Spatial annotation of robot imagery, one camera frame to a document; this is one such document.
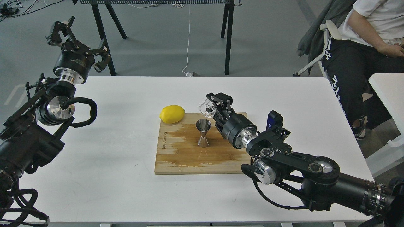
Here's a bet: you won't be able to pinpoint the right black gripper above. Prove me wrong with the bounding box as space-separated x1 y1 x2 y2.
206 92 257 149

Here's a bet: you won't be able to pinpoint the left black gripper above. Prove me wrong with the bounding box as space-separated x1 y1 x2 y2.
45 16 111 84

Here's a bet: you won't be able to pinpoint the small clear glass cup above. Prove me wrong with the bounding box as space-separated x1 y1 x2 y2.
199 97 217 118

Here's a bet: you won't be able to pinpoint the steel jigger measuring cup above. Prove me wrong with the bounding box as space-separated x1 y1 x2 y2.
196 119 211 148

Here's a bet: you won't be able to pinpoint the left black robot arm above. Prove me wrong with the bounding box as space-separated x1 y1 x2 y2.
0 17 111 227

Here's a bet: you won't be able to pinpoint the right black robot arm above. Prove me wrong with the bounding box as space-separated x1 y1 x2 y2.
201 93 403 227

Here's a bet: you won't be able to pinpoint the yellow lemon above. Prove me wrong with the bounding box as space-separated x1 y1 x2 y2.
159 105 185 124

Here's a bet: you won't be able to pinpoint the wooden cutting board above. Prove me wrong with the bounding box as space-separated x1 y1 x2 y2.
154 113 251 174

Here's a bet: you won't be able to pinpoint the black trestle table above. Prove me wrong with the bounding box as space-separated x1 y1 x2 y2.
72 0 242 77

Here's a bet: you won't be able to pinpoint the grey jacket on chair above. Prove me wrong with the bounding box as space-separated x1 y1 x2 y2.
297 0 356 65

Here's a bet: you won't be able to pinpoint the white office chair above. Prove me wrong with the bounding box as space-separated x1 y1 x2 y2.
293 20 342 79

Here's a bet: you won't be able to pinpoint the seated person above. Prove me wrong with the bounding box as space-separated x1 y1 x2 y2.
322 0 404 140

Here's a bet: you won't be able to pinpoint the white cable on floor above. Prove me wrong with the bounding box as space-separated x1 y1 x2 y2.
181 4 193 77

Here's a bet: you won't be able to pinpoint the black cables on floor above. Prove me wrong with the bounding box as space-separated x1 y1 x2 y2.
0 0 65 22

